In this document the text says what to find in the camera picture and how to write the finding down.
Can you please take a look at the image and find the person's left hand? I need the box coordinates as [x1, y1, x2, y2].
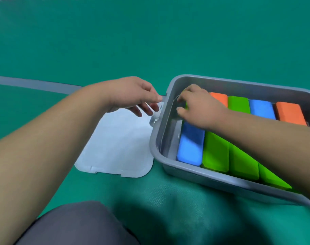
[104, 76, 163, 118]

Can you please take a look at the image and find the person's right hand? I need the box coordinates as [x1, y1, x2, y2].
[176, 84, 230, 131]

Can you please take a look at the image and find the grey plastic bin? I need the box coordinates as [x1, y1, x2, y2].
[149, 74, 310, 209]

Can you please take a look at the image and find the person's left forearm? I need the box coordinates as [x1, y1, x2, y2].
[0, 83, 113, 245]

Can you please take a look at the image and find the person's right forearm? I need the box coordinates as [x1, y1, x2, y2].
[220, 108, 310, 203]

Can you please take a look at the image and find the blue foam block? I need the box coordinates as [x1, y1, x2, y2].
[176, 122, 205, 167]
[249, 99, 276, 120]

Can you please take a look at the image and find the orange foam block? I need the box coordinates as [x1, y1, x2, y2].
[209, 92, 228, 108]
[275, 101, 307, 126]

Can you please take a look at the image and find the white plastic bin lid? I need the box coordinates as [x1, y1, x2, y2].
[74, 101, 166, 178]

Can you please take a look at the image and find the person's grey trousers leg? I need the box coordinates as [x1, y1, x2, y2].
[15, 201, 140, 245]

